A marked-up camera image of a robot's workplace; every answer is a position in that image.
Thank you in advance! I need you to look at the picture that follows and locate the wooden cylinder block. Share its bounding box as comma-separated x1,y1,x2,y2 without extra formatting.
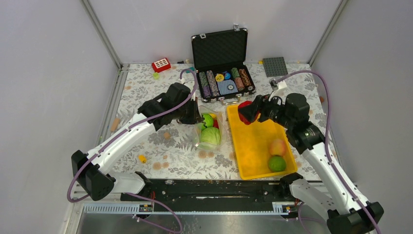
110,117,120,132

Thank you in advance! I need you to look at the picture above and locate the black poker chip case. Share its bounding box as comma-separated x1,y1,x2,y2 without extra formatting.
191,25,256,103

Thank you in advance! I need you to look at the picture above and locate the green toy lime front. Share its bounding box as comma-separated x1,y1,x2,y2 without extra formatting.
267,156,287,173

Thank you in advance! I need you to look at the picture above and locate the orange toy peach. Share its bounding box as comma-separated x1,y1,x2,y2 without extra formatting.
268,139,287,156

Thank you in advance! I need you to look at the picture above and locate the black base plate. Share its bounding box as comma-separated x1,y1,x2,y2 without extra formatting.
120,178,298,213

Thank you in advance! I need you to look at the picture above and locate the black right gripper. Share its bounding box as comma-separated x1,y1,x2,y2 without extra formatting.
238,91,294,129

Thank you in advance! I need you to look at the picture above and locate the red toy apple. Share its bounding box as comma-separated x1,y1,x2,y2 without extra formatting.
213,119,219,129

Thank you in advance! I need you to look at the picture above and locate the clear zip top bag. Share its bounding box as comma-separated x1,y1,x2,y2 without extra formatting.
191,106,227,151

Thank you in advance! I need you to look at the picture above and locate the red white toy block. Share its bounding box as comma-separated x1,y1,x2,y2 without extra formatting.
151,58,171,73

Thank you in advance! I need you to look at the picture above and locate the green striped toy watermelon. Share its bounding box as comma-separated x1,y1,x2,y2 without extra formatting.
201,114,214,131

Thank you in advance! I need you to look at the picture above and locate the small yellow block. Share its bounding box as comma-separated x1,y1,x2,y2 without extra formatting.
138,155,147,163

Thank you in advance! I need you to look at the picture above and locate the yellow plastic tray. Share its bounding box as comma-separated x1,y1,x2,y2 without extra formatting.
226,105,298,180

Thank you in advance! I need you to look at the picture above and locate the grey lego baseplate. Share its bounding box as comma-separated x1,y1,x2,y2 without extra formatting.
263,57,288,77

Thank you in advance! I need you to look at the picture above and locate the green toy cabbage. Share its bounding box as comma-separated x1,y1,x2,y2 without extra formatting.
200,127,221,145

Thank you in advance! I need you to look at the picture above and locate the red toy pepper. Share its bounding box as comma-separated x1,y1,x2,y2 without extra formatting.
237,100,255,125

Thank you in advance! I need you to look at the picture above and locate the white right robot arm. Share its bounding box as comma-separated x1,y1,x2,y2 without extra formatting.
238,93,384,234

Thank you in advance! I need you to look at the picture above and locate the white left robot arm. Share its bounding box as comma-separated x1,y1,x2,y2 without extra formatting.
71,82,202,201

